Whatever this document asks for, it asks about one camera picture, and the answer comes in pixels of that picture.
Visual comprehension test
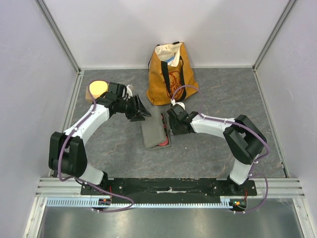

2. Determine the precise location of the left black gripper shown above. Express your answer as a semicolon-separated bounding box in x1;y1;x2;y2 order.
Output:
117;94;151;122

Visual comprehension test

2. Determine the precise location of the grey plastic tool case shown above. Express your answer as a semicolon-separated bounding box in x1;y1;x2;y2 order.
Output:
141;106;171;149

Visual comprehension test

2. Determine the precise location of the red tape measure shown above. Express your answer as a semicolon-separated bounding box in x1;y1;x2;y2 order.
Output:
159;138;169;146

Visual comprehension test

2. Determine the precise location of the red utility knife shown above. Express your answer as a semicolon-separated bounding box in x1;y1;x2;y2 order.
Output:
161;113;166;131

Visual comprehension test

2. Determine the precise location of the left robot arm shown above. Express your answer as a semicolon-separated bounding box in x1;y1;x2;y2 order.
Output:
49;80;151;195

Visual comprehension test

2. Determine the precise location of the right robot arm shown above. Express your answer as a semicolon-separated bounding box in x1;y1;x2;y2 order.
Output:
167;104;269;195

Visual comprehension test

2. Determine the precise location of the yellow tote bag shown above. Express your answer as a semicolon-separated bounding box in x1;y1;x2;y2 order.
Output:
147;42;199;106

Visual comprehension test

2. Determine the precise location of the wooden block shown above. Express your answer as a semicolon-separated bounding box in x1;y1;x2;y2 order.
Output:
85;85;95;103

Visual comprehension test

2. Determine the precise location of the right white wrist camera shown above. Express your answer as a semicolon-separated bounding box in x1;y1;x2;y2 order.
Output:
171;99;186;110

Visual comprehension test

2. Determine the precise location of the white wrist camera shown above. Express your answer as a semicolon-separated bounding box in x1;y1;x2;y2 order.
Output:
171;99;186;110
124;84;134;99

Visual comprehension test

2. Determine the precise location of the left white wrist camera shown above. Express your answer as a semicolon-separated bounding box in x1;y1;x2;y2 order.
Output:
124;84;134;99

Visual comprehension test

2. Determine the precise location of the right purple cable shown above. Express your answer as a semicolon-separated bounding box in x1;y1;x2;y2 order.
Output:
170;85;271;214

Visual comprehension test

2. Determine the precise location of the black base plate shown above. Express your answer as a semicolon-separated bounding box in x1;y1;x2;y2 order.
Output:
81;177;258;204

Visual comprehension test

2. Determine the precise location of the grey cable duct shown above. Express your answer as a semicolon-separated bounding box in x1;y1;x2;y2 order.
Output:
46;197;236;209

